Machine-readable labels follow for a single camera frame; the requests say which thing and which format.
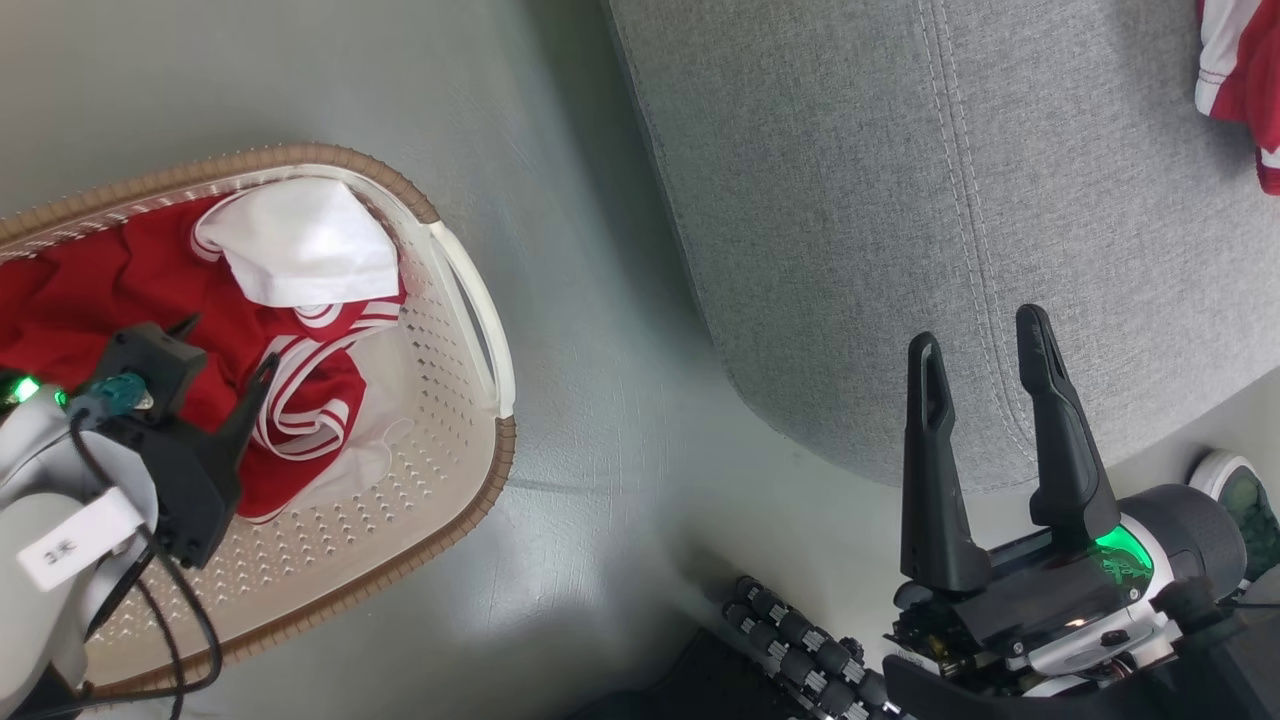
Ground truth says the round white-rimmed dark disc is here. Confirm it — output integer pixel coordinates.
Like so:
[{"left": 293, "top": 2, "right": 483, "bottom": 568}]
[{"left": 1188, "top": 450, "right": 1280, "bottom": 583}]

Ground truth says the grey fabric sofa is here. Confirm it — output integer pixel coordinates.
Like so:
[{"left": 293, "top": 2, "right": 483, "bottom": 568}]
[{"left": 605, "top": 0, "right": 1280, "bottom": 493}]

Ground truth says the white label tag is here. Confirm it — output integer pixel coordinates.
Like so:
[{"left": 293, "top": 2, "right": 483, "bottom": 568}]
[{"left": 18, "top": 487, "right": 146, "bottom": 591}]

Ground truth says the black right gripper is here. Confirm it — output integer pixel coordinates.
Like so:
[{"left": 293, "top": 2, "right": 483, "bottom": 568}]
[{"left": 885, "top": 304, "right": 1251, "bottom": 691}]

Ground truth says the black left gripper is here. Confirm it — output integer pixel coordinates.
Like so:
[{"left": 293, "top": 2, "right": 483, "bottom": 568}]
[{"left": 100, "top": 313, "right": 281, "bottom": 569}]

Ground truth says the red and white jersey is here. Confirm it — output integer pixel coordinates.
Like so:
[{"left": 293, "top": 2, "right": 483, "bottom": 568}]
[{"left": 1195, "top": 0, "right": 1280, "bottom": 196}]

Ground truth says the white cloth garment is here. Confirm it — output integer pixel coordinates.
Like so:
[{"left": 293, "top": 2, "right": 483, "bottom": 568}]
[{"left": 192, "top": 178, "right": 401, "bottom": 308}]

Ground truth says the white perforated plastic laundry basket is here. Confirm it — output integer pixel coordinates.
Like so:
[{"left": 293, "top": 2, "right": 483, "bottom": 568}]
[{"left": 0, "top": 142, "right": 518, "bottom": 701}]

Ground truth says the red white-striped garment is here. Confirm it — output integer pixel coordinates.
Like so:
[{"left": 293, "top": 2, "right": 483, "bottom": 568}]
[{"left": 0, "top": 195, "right": 413, "bottom": 523}]

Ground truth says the teal cable connector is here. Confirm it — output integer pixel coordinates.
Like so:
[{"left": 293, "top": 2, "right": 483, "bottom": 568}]
[{"left": 68, "top": 372, "right": 153, "bottom": 421}]

